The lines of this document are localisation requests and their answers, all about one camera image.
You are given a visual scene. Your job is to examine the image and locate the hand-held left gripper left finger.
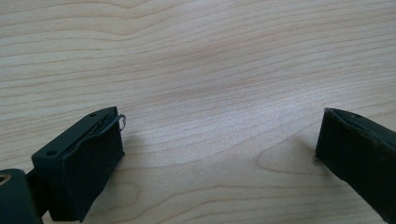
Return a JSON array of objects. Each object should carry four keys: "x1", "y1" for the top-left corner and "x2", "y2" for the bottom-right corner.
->
[{"x1": 31, "y1": 105, "x2": 127, "y2": 223}]

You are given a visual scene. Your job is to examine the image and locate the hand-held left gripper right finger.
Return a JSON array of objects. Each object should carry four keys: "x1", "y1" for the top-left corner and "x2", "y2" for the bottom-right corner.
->
[{"x1": 315, "y1": 106, "x2": 396, "y2": 224}]

